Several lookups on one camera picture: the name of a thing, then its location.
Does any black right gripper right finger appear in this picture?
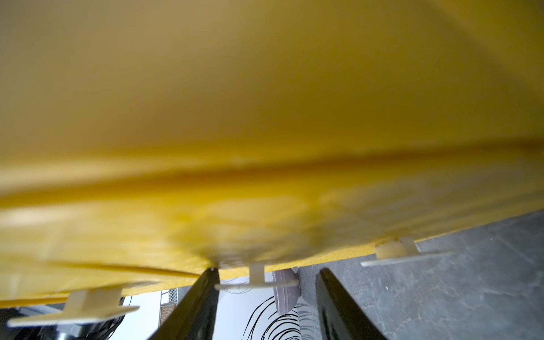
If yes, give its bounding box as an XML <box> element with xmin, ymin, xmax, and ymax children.
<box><xmin>315</xmin><ymin>268</ymin><xmax>386</xmax><ymax>340</ymax></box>

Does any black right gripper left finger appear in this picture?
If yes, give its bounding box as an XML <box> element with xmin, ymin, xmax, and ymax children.
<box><xmin>150</xmin><ymin>269</ymin><xmax>220</xmax><ymax>340</ymax></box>

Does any yellow plastic drawer cabinet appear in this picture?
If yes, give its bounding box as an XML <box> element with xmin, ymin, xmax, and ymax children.
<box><xmin>1</xmin><ymin>1</ymin><xmax>543</xmax><ymax>307</ymax></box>

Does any purple bowl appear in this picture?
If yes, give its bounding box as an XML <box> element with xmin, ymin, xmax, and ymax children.
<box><xmin>272</xmin><ymin>267</ymin><xmax>301</xmax><ymax>315</ymax></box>

